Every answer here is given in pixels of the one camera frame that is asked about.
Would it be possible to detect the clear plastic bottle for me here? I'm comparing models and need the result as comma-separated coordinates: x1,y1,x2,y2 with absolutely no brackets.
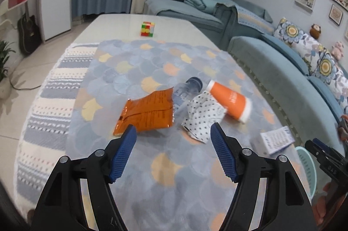
172,77,203,112

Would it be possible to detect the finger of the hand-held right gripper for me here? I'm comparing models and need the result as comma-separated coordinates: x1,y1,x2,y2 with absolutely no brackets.
304,140,341,180
313,138,348,167

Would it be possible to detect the orange paper cup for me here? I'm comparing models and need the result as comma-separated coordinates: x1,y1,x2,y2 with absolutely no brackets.
206,80,252,123

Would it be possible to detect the blue fabric sofa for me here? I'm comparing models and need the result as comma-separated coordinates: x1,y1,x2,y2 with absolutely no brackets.
144,0,348,150

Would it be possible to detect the colourful puzzle cube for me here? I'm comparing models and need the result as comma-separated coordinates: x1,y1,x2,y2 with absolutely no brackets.
140,21,156,38

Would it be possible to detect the small framed crown picture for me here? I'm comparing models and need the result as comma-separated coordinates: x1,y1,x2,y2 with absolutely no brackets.
329,3,344,26

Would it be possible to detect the pink pig plush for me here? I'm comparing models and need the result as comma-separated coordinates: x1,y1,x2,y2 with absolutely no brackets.
332,41,345,60

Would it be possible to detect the striped knitted mat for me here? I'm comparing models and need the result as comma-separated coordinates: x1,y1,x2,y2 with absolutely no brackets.
15,42,100,218

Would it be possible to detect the potted green plant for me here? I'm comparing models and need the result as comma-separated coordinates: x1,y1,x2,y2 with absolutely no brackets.
0,40,16,100

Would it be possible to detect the white carton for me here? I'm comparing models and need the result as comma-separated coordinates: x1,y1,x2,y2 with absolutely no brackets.
249,126,296,157

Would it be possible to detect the blue striped sofa throw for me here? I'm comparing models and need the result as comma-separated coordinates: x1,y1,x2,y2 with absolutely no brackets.
214,0,274,33

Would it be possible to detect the fan patterned table mat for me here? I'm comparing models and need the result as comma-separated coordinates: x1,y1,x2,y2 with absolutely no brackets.
66,39,313,231

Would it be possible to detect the polka dot paper wrapper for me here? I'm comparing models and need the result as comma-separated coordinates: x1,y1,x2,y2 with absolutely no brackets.
181,91,228,144

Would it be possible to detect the black guitar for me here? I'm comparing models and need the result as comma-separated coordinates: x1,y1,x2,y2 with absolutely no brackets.
17,0,42,56

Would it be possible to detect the teal plastic basket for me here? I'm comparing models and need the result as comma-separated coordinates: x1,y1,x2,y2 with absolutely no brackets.
295,146,317,200

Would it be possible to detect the folded blue blanket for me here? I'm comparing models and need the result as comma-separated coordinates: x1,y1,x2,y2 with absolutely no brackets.
185,0,218,14

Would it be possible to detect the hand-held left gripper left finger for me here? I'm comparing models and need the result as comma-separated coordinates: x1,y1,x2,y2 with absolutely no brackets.
30,124,137,231

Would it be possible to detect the orange snack packet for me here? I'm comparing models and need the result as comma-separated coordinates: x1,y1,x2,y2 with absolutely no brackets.
112,87,175,137

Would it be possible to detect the brown monkey plush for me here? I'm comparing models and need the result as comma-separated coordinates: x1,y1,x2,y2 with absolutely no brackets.
310,23,324,40

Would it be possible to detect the white red rack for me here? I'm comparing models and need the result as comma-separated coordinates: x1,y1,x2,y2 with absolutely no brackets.
0,0,29,30

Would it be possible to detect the floral cushion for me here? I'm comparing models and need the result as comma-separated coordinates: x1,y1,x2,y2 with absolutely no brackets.
273,17,327,71
336,89,348,115
312,48,348,95

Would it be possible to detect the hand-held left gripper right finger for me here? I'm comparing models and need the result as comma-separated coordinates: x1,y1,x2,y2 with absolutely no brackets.
210,122,318,231

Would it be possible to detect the black floor cable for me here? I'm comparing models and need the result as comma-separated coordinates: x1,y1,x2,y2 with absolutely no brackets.
8,75,42,91

